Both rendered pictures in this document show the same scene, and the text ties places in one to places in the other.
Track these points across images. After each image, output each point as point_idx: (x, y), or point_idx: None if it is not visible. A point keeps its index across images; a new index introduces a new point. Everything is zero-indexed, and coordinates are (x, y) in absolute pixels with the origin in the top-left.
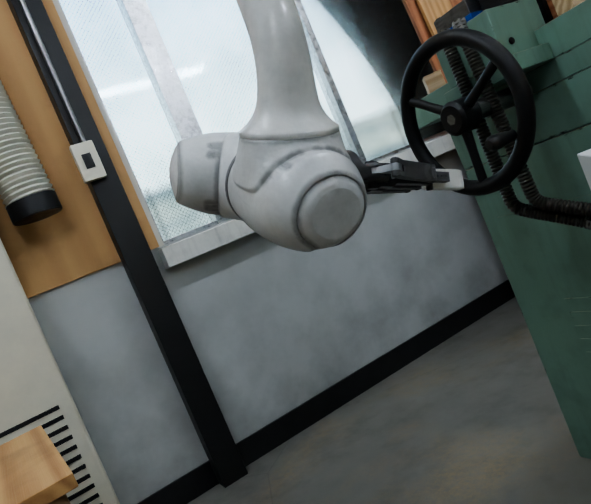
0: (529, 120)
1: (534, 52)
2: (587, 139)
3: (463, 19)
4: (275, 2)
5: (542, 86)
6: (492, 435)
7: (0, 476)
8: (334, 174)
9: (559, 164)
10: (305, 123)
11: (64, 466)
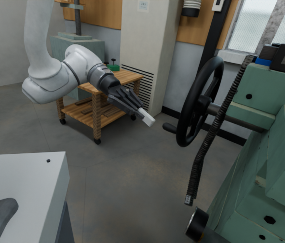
0: (176, 135)
1: (250, 114)
2: (239, 177)
3: (250, 59)
4: (24, 30)
5: (262, 135)
6: (213, 192)
7: None
8: (23, 89)
9: (239, 169)
10: (30, 71)
11: None
